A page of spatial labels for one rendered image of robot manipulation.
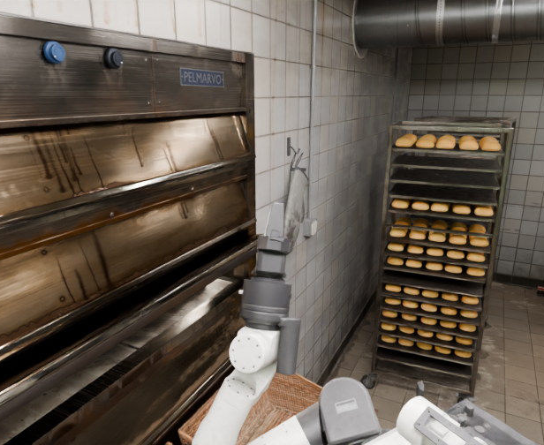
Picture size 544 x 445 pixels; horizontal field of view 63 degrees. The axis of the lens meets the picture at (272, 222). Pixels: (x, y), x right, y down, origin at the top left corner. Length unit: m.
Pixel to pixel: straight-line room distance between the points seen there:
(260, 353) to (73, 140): 0.68
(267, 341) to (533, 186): 4.51
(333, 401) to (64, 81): 0.89
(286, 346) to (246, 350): 0.07
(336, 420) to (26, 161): 0.81
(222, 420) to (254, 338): 0.16
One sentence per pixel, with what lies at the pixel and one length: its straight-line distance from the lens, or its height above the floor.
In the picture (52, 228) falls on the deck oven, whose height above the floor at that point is 1.66.
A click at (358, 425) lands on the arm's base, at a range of 0.87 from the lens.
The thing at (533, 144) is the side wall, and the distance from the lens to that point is 5.06.
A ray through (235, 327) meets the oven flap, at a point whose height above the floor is 1.02.
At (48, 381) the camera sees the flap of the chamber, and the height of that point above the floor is 1.42.
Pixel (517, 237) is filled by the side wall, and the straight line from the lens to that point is 5.24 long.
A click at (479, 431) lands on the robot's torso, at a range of 0.91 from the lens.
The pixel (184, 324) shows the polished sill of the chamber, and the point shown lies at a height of 1.18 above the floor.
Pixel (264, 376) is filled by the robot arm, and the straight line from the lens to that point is 0.87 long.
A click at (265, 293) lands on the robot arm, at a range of 0.77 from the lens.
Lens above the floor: 1.96
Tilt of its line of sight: 16 degrees down
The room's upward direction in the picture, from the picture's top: straight up
